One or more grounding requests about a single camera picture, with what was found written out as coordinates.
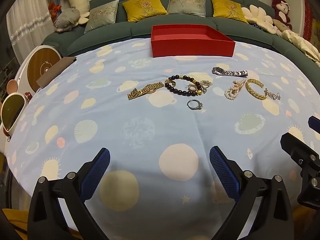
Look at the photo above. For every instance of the silver metal watch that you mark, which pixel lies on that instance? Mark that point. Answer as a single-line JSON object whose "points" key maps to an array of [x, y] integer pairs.
{"points": [[220, 70]]}

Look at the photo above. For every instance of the brown flat pad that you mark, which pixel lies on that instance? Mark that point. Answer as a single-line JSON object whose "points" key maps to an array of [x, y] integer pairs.
{"points": [[56, 71]]}

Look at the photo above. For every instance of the white sheer curtain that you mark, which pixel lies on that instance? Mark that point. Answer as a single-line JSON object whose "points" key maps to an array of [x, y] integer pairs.
{"points": [[27, 20]]}

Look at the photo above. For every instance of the gold metal watch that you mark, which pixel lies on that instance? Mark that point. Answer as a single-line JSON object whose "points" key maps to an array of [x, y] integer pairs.
{"points": [[150, 88]]}

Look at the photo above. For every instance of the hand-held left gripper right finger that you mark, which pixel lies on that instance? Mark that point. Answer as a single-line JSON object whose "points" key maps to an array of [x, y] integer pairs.
{"points": [[223, 172]]}

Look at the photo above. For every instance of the grey embroidered cushion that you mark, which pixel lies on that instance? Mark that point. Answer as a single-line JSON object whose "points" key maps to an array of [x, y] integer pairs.
{"points": [[186, 2], [101, 16]]}

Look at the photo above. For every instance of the red curtain bow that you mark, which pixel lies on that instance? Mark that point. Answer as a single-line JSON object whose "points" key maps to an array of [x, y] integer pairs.
{"points": [[53, 8]]}

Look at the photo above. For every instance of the blue planet-print tablecloth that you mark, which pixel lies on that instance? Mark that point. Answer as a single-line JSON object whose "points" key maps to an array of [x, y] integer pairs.
{"points": [[125, 120]]}

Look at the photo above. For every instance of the red monkey plush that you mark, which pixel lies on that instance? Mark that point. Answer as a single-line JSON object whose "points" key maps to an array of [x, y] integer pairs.
{"points": [[281, 10]]}

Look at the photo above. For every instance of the white machine with wooden disc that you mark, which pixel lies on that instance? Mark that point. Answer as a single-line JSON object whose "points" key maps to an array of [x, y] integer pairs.
{"points": [[41, 67]]}

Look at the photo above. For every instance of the yellow embroidered cushion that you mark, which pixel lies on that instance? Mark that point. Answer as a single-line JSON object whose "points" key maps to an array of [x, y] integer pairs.
{"points": [[227, 7], [143, 6]]}

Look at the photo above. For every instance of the white flower cushion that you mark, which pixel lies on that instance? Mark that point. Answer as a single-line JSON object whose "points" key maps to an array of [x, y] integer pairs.
{"points": [[260, 17]]}

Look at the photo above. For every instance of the red jewelry box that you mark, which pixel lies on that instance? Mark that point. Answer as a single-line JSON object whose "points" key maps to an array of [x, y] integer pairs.
{"points": [[190, 48]]}

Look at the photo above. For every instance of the gold hoop earring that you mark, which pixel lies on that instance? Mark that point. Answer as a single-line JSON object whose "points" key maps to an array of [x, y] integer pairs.
{"points": [[188, 88], [195, 87]]}

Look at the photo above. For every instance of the cream quilted blanket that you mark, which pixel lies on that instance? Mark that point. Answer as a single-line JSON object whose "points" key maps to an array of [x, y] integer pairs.
{"points": [[300, 42]]}

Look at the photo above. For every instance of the silver dangle earrings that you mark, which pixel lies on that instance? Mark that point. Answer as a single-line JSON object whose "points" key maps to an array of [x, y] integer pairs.
{"points": [[273, 95]]}

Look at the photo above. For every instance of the grey pig plush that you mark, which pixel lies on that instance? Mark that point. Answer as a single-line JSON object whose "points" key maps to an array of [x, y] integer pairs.
{"points": [[66, 18]]}

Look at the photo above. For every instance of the dark blue patterned cloth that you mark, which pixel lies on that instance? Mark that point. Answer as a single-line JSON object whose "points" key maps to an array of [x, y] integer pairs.
{"points": [[255, 25]]}

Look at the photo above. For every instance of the white mouse-eared display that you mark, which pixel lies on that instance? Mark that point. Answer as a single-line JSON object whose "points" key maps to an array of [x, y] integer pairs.
{"points": [[11, 110]]}

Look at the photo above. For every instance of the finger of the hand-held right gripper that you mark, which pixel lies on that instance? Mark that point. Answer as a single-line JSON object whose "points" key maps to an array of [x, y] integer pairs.
{"points": [[314, 123], [295, 147]]}

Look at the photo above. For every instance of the gold braided bangle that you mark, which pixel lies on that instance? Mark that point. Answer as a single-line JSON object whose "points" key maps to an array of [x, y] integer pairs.
{"points": [[257, 95]]}

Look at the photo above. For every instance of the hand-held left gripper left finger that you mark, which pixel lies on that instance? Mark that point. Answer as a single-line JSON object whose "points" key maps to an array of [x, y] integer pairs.
{"points": [[96, 172]]}

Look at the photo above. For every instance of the red wall hanging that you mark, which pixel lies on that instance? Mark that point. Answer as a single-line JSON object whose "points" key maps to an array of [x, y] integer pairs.
{"points": [[308, 20]]}

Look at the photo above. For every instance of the teal sofa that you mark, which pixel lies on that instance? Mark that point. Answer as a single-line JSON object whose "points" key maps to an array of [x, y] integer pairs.
{"points": [[140, 30]]}

